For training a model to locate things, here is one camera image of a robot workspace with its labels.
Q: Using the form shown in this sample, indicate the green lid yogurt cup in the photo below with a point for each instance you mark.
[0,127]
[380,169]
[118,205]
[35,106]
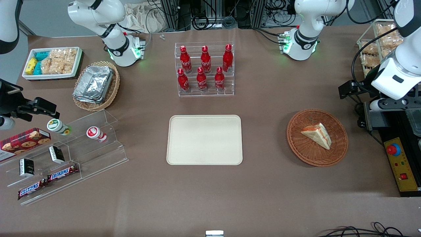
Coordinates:
[56,126]

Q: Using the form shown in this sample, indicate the aluminium profile frame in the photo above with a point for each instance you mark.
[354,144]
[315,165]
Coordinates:
[174,13]

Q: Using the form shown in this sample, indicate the white cloth bag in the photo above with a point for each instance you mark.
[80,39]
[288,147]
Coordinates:
[141,18]

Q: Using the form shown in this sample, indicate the red tartan cookie box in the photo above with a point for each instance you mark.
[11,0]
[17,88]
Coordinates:
[24,143]

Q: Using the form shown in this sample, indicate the Snickers chocolate bar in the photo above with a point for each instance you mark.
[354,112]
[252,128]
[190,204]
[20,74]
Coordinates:
[32,190]
[62,173]

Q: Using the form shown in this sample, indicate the white rectangular snack tray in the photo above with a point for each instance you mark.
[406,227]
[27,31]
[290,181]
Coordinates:
[52,76]

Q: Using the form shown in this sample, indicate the red lid yogurt cup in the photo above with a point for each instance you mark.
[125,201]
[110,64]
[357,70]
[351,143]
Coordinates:
[94,132]

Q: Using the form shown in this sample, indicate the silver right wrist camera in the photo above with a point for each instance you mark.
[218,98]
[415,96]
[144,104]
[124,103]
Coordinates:
[6,123]

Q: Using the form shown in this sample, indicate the black yellow control box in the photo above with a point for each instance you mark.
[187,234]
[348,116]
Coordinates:
[399,164]

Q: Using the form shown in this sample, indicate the clear bag of rice crackers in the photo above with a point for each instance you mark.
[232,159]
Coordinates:
[59,61]

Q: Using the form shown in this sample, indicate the small silver white device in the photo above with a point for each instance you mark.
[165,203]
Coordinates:
[214,233]

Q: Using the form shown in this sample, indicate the round brown wicker basket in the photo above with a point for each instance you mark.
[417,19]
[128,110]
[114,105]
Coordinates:
[302,148]

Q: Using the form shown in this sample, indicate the small black white box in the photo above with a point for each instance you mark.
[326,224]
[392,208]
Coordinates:
[27,167]
[56,154]

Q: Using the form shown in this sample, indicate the clear acrylic bottle rack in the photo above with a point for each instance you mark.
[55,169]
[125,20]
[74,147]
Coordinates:
[194,93]

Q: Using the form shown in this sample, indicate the aluminium foil tray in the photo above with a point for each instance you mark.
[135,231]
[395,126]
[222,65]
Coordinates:
[93,84]

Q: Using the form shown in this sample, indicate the triangular sandwich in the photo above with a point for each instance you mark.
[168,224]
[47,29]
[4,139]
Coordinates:
[317,135]

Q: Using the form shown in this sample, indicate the oval tan wicker basket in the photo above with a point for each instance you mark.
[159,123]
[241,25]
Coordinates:
[113,89]

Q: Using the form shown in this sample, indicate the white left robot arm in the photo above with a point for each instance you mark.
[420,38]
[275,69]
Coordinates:
[306,19]

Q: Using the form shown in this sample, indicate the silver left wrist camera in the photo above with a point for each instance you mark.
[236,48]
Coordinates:
[391,104]

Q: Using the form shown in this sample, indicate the yellow snack packet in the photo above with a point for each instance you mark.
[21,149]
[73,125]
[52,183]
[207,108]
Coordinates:
[31,65]

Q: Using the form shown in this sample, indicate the clear acrylic stepped shelf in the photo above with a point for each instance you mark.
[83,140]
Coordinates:
[95,158]

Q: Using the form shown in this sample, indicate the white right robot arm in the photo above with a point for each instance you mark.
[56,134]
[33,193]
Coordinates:
[108,19]

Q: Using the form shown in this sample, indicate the red emergency stop button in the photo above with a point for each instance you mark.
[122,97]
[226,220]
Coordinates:
[393,149]

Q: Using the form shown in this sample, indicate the red Coca-Cola bottle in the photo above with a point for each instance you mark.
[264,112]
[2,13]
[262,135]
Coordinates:
[183,81]
[219,80]
[206,61]
[185,61]
[201,80]
[227,59]

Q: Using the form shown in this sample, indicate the cream plastic tray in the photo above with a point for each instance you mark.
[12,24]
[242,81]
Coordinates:
[204,140]

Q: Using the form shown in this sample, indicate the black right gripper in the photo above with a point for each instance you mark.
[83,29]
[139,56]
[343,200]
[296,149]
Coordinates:
[7,99]

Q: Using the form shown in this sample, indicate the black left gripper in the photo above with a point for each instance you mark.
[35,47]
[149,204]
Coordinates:
[367,82]

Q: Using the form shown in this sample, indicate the teal snack packet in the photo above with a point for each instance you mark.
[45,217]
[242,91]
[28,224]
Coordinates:
[42,55]
[37,68]

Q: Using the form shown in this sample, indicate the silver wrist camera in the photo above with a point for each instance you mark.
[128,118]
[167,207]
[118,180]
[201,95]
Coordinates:
[6,123]
[391,104]

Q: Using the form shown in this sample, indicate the bagged bread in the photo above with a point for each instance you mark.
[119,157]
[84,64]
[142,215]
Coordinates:
[370,49]
[368,61]
[388,34]

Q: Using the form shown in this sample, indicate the grey metal bracket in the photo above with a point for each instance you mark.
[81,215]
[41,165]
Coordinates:
[376,120]

